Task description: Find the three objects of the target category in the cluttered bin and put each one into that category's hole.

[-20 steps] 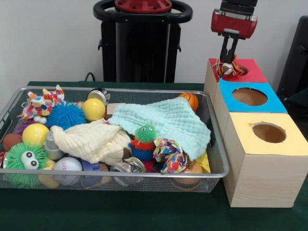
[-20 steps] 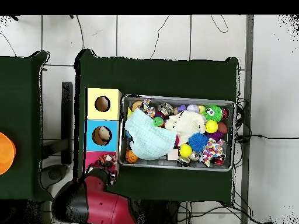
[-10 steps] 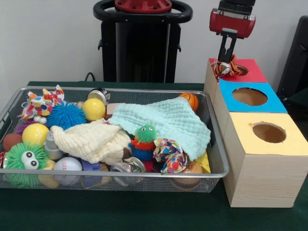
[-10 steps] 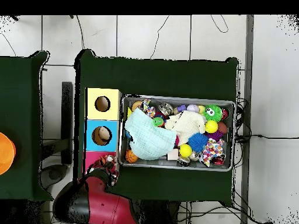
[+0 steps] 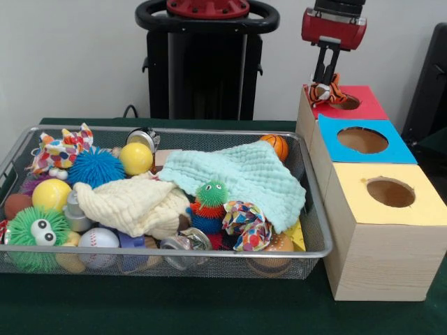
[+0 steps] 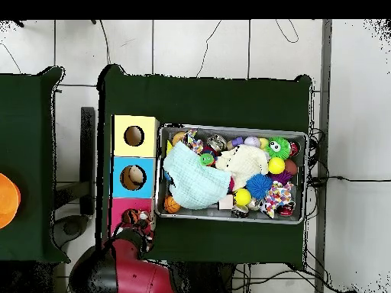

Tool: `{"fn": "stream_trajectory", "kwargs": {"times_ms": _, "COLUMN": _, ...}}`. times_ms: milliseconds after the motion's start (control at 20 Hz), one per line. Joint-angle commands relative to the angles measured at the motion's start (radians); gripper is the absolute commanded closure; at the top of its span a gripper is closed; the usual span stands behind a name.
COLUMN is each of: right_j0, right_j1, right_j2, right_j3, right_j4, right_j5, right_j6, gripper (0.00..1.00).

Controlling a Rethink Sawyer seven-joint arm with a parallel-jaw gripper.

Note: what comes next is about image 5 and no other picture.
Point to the yellow ball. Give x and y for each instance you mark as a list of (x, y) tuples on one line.
[(136, 158), (51, 195)]

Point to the blue spiky ball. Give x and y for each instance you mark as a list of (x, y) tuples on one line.
[(96, 169)]

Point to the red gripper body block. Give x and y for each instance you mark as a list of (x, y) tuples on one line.
[(335, 31)]

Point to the spiky multicolour caterpillar toy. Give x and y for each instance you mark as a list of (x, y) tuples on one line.
[(211, 195)]

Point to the cream waffle cloth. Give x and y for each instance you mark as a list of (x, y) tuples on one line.
[(132, 206)]

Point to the colourful patterned cloth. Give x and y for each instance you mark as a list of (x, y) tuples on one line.
[(248, 227), (59, 153)]

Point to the green spiky googly-eyed ball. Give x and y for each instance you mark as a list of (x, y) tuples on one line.
[(21, 227)]

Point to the dark green table cloth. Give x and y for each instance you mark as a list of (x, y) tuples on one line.
[(174, 307), (436, 139)]

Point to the wooden box with three holes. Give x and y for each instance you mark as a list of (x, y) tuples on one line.
[(384, 258)]

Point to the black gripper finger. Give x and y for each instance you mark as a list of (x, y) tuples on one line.
[(331, 66), (320, 64)]

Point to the mint waffle cloth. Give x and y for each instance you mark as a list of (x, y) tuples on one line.
[(251, 174)]

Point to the small orange basketball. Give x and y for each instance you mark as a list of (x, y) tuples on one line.
[(276, 146)]

